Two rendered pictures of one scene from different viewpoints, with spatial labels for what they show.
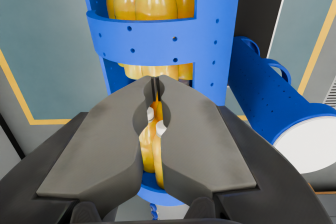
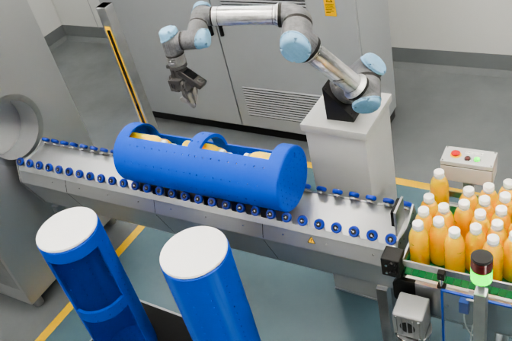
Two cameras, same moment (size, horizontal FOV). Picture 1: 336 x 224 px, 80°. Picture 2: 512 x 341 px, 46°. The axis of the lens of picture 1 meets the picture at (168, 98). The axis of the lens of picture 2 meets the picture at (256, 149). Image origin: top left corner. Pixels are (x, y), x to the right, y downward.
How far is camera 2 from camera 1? 2.44 m
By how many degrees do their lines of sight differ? 41
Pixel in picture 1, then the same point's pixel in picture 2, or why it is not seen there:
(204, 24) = (196, 151)
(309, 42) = not seen: outside the picture
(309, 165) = (48, 227)
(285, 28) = not seen: outside the picture
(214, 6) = (199, 154)
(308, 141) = (75, 225)
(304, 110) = (98, 234)
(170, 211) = (60, 157)
